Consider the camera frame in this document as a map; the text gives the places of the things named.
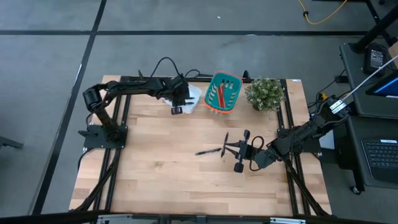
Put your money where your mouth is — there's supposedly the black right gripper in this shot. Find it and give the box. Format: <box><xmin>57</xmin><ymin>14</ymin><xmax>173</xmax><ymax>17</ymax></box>
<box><xmin>223</xmin><ymin>129</ymin><xmax>261</xmax><ymax>174</ymax></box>

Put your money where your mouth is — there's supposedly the white plastic bin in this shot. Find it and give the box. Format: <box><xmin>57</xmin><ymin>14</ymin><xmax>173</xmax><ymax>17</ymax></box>
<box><xmin>163</xmin><ymin>83</ymin><xmax>203</xmax><ymax>115</ymax></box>

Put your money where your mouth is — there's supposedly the teal basket with orange rim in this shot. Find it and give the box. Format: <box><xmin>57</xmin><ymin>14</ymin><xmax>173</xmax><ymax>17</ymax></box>
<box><xmin>204</xmin><ymin>70</ymin><xmax>244</xmax><ymax>114</ymax></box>

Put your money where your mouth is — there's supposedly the potted plant with white flowers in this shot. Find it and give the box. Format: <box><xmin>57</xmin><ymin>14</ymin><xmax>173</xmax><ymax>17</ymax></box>
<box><xmin>244</xmin><ymin>77</ymin><xmax>287</xmax><ymax>113</ymax></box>

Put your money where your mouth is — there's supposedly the plain white box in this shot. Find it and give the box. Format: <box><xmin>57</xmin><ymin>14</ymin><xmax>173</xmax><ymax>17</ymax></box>
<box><xmin>320</xmin><ymin>130</ymin><xmax>335</xmax><ymax>151</ymax></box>

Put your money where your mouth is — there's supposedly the dark grey desk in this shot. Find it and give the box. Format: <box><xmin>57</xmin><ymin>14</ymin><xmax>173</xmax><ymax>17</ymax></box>
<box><xmin>343</xmin><ymin>115</ymin><xmax>398</xmax><ymax>191</ymax></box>

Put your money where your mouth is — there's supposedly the dark grey cart shelf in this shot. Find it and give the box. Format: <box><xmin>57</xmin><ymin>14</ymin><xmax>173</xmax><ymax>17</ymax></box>
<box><xmin>338</xmin><ymin>42</ymin><xmax>398</xmax><ymax>119</ymax></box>

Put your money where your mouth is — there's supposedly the black laptop keyboard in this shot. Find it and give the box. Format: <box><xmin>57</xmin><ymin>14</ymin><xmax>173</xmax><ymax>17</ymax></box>
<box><xmin>360</xmin><ymin>139</ymin><xmax>398</xmax><ymax>185</ymax></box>

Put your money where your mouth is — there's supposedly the monitor with blue screen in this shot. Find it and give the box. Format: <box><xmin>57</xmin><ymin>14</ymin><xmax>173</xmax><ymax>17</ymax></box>
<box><xmin>365</xmin><ymin>70</ymin><xmax>398</xmax><ymax>100</ymax></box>

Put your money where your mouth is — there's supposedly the black power supply unit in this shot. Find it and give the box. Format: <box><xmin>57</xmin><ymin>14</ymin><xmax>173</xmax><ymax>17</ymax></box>
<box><xmin>363</xmin><ymin>43</ymin><xmax>389</xmax><ymax>75</ymax></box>

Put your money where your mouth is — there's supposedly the dark metal foot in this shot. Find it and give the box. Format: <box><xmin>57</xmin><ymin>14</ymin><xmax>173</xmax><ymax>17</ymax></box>
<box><xmin>0</xmin><ymin>136</ymin><xmax>25</xmax><ymax>151</ymax></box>

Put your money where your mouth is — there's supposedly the black metal pole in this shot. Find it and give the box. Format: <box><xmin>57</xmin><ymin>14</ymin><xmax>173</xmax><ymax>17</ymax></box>
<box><xmin>352</xmin><ymin>14</ymin><xmax>398</xmax><ymax>54</ymax></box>

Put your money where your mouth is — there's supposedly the black aluminium table frame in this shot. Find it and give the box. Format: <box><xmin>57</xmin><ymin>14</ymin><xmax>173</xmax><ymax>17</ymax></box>
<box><xmin>70</xmin><ymin>70</ymin><xmax>332</xmax><ymax>218</ymax></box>

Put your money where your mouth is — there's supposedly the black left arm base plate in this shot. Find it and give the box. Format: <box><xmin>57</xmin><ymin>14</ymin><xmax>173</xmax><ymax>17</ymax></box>
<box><xmin>83</xmin><ymin>124</ymin><xmax>129</xmax><ymax>149</ymax></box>

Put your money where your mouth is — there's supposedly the yellow extension cable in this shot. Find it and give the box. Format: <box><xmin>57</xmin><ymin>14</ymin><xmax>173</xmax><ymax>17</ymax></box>
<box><xmin>297</xmin><ymin>0</ymin><xmax>348</xmax><ymax>26</ymax></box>

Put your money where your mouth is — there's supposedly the white cable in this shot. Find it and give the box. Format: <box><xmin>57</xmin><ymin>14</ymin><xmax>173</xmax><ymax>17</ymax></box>
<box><xmin>340</xmin><ymin>55</ymin><xmax>398</xmax><ymax>102</ymax></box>

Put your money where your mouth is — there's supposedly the black camera mount beam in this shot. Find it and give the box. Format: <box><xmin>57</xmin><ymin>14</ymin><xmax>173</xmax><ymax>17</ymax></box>
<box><xmin>0</xmin><ymin>210</ymin><xmax>398</xmax><ymax>224</ymax></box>

